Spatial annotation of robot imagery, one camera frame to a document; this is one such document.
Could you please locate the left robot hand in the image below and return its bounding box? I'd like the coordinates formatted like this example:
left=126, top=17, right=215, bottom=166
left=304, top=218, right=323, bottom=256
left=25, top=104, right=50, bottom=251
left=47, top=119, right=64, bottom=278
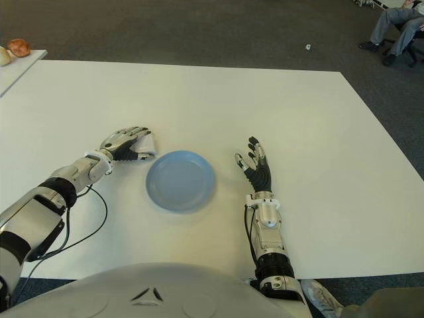
left=98, top=125, right=156, bottom=163

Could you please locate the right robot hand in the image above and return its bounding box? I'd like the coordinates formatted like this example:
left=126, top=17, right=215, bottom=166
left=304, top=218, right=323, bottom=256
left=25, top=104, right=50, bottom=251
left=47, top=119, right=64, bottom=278
left=234, top=135, right=274, bottom=193

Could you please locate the white charger block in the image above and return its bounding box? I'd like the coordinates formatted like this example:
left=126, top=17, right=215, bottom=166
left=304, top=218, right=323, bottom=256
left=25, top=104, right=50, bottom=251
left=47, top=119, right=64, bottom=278
left=134, top=131, right=159, bottom=159

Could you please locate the blue plate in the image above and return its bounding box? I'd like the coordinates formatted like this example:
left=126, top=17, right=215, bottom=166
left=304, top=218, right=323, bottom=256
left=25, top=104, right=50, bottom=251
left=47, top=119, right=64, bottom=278
left=145, top=150, right=216, bottom=215

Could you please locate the white side table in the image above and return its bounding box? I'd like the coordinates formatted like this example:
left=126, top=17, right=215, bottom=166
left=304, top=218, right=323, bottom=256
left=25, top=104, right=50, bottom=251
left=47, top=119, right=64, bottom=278
left=0, top=49, right=47, bottom=97

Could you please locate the grey white sneaker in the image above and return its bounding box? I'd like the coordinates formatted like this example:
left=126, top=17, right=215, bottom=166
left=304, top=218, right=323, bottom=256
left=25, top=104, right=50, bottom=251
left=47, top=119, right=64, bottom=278
left=299, top=279, right=345, bottom=318

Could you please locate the reddish brown bread roll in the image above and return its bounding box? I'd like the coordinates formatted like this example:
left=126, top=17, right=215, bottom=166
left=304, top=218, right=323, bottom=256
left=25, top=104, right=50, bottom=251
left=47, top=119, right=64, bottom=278
left=7, top=38, right=32, bottom=58

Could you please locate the pale bread roll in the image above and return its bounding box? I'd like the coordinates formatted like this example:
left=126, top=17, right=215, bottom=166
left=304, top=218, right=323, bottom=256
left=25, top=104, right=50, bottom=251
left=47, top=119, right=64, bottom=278
left=0, top=45, right=13, bottom=66

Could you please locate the silver robot torso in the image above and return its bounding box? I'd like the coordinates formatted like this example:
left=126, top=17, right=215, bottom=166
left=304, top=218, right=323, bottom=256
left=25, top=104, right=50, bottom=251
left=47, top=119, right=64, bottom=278
left=0, top=262, right=319, bottom=318

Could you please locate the khaki trouser leg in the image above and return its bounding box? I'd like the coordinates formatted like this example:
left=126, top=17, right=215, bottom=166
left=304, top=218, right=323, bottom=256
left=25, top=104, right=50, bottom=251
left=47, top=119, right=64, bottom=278
left=341, top=286, right=424, bottom=318

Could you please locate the seated person in grey trousers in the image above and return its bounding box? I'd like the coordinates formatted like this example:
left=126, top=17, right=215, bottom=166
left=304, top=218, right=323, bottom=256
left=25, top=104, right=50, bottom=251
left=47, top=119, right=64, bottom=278
left=358, top=0, right=424, bottom=66

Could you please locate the black office chair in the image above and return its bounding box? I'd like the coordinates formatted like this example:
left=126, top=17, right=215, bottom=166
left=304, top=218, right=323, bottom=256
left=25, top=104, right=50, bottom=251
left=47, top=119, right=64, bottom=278
left=382, top=19, right=424, bottom=67

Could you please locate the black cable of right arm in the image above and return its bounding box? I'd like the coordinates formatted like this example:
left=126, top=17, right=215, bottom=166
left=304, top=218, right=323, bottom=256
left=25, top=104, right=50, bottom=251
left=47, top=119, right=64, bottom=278
left=244, top=205, right=262, bottom=269

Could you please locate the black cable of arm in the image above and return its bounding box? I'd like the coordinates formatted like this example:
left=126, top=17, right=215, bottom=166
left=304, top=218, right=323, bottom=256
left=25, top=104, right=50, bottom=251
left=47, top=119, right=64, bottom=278
left=244, top=205, right=262, bottom=269
left=9, top=185, right=109, bottom=305

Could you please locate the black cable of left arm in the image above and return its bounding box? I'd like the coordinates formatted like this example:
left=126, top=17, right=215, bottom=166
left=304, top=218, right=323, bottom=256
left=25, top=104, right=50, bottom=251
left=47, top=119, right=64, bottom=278
left=9, top=185, right=109, bottom=305

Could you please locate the white frame on floor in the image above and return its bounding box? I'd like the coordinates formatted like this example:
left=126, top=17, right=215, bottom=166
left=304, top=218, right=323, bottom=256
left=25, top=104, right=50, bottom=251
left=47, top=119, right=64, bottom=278
left=352, top=0, right=394, bottom=10

